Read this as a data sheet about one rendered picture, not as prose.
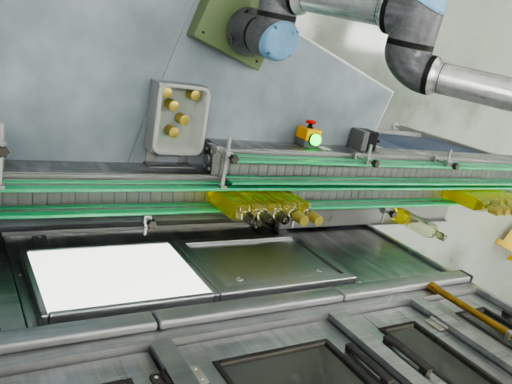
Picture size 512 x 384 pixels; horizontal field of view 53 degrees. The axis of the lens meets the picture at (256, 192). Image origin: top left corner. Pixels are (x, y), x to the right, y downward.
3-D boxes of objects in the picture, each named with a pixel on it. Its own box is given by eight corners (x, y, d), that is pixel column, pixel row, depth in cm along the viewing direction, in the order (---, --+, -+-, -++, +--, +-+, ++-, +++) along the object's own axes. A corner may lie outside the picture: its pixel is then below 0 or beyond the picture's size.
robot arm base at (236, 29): (241, -3, 160) (255, 0, 153) (275, 21, 169) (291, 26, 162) (218, 41, 163) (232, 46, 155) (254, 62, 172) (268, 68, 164)
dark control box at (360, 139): (347, 145, 213) (360, 151, 206) (351, 126, 211) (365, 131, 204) (361, 146, 217) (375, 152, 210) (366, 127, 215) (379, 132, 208)
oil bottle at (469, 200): (440, 196, 234) (493, 219, 212) (443, 184, 233) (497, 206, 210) (447, 196, 237) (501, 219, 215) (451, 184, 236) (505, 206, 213)
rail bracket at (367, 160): (349, 158, 199) (372, 168, 188) (353, 139, 197) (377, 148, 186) (356, 158, 201) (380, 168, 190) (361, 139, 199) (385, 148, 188)
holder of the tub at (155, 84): (141, 162, 170) (149, 169, 163) (151, 78, 162) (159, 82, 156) (189, 163, 179) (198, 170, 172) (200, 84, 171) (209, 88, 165)
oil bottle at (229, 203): (206, 200, 172) (235, 225, 155) (208, 184, 170) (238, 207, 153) (220, 200, 175) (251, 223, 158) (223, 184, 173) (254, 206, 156)
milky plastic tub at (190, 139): (143, 147, 168) (152, 154, 161) (151, 78, 161) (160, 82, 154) (191, 148, 177) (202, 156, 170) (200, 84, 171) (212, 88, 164)
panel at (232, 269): (19, 259, 137) (40, 328, 109) (19, 248, 136) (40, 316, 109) (293, 240, 184) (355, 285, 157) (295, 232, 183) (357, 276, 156)
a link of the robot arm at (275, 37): (241, 53, 157) (262, 62, 146) (249, 7, 153) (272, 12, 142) (274, 58, 163) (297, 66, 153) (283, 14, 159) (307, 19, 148)
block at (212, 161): (200, 168, 174) (209, 175, 169) (203, 142, 172) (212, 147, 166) (209, 169, 176) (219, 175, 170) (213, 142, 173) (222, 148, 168)
